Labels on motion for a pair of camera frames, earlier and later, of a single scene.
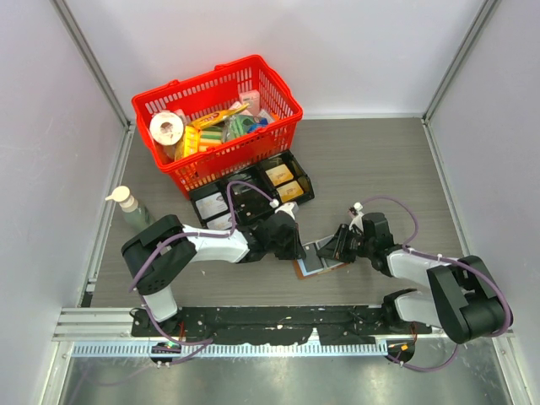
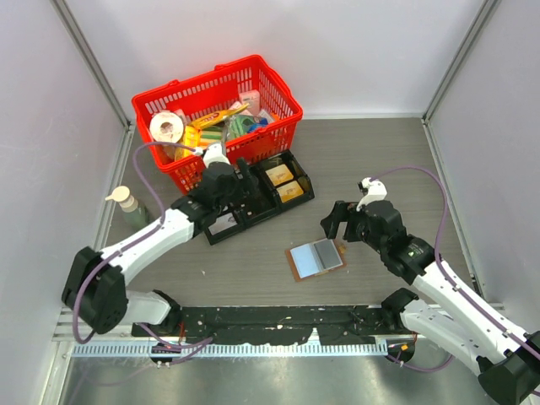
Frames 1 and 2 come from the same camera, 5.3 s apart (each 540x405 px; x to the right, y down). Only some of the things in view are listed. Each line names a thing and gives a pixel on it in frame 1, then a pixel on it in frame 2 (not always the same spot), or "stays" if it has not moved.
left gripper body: [286, 250] to [231, 195]
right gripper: [336, 247] to [331, 224]
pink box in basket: [251, 97] stays
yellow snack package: [189, 143] stays
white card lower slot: [220, 223] stays
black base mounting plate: [238, 324] stays
